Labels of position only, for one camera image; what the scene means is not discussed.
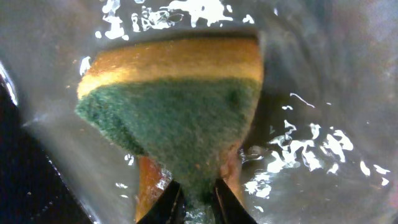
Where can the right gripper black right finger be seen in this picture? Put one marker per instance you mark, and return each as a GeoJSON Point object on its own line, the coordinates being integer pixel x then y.
{"type": "Point", "coordinates": [226, 207]}

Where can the black water tray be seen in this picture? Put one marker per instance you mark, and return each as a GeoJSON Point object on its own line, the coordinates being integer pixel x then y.
{"type": "Point", "coordinates": [322, 147]}

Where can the yellow green scrub sponge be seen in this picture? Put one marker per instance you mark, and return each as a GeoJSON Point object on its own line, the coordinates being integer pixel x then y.
{"type": "Point", "coordinates": [181, 106]}

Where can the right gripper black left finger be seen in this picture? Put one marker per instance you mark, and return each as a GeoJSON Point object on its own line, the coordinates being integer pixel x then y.
{"type": "Point", "coordinates": [169, 208]}

